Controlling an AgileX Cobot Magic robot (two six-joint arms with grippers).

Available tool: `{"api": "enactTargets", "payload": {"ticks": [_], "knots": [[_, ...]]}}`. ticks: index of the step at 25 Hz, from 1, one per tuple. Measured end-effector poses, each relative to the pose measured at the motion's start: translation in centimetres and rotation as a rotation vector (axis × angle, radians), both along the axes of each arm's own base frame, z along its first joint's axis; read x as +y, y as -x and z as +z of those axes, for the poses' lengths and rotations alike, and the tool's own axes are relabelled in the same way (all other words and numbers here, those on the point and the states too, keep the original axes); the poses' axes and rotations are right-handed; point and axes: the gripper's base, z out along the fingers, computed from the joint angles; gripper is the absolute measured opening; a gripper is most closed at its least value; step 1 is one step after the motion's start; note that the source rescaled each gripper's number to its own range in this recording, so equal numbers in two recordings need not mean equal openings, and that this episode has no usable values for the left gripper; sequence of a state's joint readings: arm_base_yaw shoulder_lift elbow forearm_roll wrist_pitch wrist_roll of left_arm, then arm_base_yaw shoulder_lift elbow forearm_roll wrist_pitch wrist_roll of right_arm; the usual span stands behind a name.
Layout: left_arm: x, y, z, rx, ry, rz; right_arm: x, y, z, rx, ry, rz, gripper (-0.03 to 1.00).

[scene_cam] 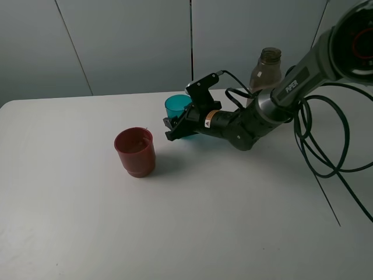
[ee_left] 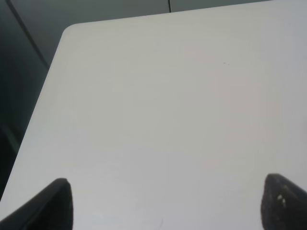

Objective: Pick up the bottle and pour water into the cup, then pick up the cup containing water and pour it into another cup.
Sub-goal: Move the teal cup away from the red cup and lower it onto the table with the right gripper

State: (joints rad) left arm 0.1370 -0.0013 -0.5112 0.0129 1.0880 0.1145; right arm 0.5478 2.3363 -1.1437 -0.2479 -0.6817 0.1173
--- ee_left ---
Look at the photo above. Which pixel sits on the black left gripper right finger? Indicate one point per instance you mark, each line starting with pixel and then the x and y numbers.
pixel 283 204

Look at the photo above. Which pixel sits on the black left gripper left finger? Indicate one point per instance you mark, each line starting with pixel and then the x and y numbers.
pixel 50 209

